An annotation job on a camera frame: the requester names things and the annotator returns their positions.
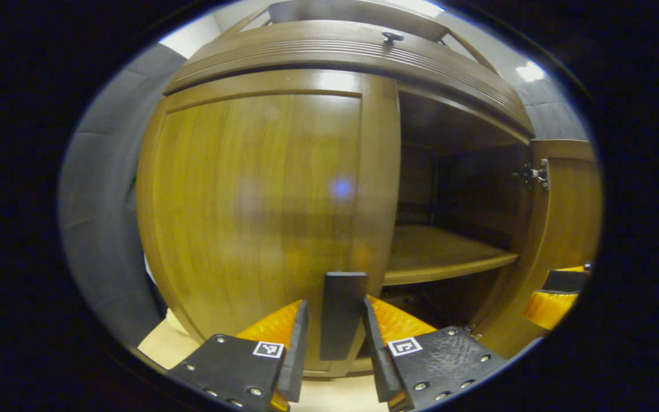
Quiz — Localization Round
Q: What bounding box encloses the wooden cabinet drawer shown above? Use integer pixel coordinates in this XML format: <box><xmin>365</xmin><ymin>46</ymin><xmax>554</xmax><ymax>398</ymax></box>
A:
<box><xmin>164</xmin><ymin>20</ymin><xmax>536</xmax><ymax>138</ymax></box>

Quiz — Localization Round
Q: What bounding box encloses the wooden cabinet door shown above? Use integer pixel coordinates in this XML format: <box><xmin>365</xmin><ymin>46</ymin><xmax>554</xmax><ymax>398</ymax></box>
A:
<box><xmin>473</xmin><ymin>139</ymin><xmax>604</xmax><ymax>360</ymax></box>
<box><xmin>137</xmin><ymin>69</ymin><xmax>402</xmax><ymax>378</ymax></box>

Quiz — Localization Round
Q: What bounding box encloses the large ceiling light panel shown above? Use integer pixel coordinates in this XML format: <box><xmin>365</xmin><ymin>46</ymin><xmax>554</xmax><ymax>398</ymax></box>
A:
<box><xmin>387</xmin><ymin>0</ymin><xmax>446</xmax><ymax>18</ymax></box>

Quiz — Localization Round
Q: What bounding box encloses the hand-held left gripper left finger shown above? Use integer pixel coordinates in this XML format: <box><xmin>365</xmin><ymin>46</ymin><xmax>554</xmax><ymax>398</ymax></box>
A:
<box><xmin>168</xmin><ymin>299</ymin><xmax>310</xmax><ymax>412</ymax></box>

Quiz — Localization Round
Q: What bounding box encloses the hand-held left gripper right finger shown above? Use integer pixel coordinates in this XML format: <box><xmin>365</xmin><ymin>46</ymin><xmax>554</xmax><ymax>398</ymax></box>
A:
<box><xmin>362</xmin><ymin>295</ymin><xmax>507</xmax><ymax>411</ymax></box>

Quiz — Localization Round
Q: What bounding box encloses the small ceiling light panel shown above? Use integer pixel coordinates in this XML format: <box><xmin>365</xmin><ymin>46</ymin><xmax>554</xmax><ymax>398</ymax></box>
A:
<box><xmin>515</xmin><ymin>62</ymin><xmax>546</xmax><ymax>82</ymax></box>

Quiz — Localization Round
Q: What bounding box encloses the wooden inner shelf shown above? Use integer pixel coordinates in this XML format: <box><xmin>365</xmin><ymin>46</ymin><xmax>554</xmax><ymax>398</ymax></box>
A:
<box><xmin>383</xmin><ymin>224</ymin><xmax>520</xmax><ymax>287</ymax></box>

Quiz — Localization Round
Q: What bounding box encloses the wooden double-door shoe cabinet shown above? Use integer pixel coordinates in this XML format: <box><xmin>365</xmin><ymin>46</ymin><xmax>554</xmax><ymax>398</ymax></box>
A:
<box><xmin>137</xmin><ymin>0</ymin><xmax>604</xmax><ymax>378</ymax></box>

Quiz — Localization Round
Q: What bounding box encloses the metal door hinge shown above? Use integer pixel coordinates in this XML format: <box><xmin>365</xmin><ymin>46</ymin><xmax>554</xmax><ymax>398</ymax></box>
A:
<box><xmin>513</xmin><ymin>159</ymin><xmax>550</xmax><ymax>191</ymax></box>

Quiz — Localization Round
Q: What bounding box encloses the black left door handle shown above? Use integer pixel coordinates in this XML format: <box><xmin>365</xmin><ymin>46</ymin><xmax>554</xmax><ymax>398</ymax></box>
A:
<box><xmin>319</xmin><ymin>272</ymin><xmax>369</xmax><ymax>362</ymax></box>

